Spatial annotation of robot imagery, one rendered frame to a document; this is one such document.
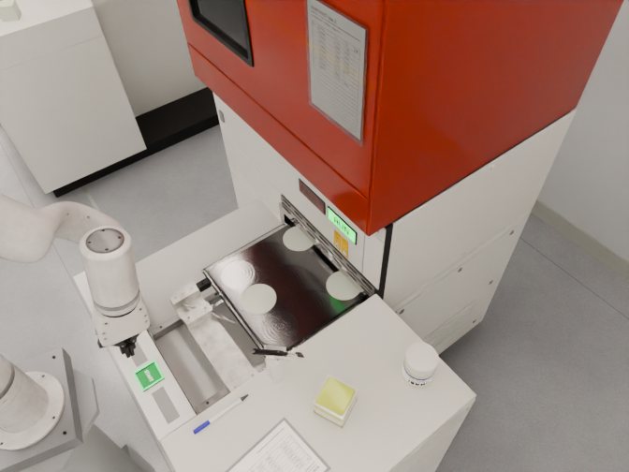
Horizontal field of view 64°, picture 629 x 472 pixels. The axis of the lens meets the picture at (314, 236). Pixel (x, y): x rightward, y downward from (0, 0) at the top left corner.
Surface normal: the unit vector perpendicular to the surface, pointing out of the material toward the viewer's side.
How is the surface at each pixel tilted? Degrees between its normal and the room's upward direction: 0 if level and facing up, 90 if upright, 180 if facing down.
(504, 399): 0
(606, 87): 90
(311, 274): 0
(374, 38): 90
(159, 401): 0
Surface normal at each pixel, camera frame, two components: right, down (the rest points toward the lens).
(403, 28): 0.59, 0.61
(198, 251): -0.04, -0.64
